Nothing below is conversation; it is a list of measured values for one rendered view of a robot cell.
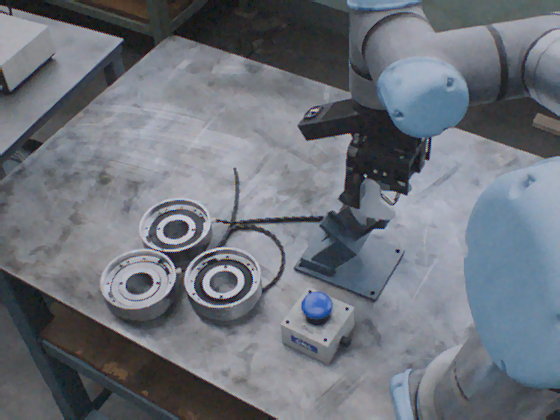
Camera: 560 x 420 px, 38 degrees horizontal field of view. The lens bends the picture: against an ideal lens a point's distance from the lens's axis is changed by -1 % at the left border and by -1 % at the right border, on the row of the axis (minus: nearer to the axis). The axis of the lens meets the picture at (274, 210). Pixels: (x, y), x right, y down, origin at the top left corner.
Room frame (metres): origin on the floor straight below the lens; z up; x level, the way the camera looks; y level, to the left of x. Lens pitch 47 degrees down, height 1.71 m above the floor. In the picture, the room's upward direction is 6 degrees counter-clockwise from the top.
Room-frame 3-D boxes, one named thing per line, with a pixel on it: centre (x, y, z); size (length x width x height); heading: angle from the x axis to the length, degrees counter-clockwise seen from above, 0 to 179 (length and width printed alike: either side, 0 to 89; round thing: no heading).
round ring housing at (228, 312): (0.71, 0.08, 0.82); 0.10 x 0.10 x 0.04
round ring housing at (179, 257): (0.82, 0.15, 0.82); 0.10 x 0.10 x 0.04
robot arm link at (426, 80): (0.63, -0.16, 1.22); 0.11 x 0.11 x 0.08; 6
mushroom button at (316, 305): (0.63, -0.04, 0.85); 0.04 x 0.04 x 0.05
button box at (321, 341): (0.62, -0.04, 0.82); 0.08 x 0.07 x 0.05; 53
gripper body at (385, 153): (0.72, -0.14, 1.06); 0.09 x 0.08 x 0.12; 56
